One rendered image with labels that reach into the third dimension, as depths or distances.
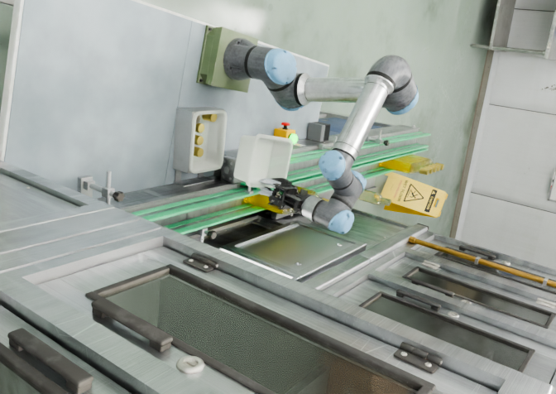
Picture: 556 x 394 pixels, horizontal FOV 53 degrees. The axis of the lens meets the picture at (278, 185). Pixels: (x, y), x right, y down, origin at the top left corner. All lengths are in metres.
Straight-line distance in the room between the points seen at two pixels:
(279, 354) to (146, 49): 1.30
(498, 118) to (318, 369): 7.17
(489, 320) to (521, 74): 6.06
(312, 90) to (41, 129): 0.89
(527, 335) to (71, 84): 1.54
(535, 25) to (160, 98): 6.30
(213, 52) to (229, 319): 1.32
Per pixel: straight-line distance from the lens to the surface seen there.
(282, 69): 1.94
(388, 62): 1.77
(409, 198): 5.45
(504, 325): 1.90
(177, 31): 1.98
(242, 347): 0.80
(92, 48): 1.77
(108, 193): 1.61
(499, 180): 7.91
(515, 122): 7.79
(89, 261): 1.01
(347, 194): 1.69
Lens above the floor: 2.18
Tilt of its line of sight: 33 degrees down
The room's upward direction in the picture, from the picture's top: 107 degrees clockwise
